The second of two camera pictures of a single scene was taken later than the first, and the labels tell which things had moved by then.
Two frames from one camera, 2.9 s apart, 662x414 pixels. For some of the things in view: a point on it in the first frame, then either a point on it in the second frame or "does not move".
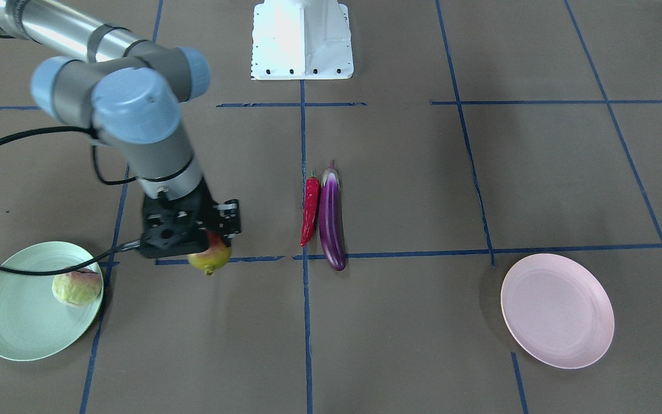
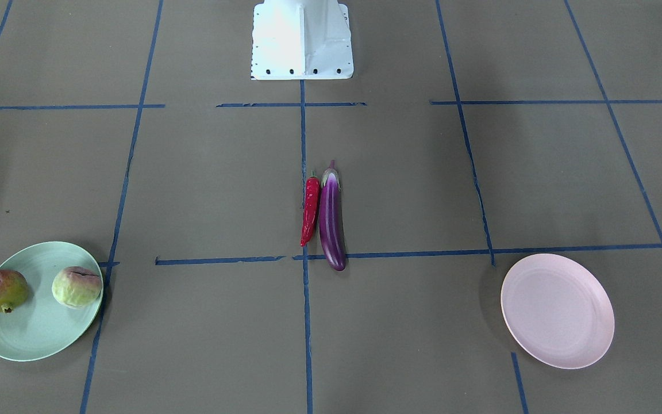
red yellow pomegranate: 216,256 -> 0,290
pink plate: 558,309 does not move
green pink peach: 77,288 does not move
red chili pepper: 310,207 does not move
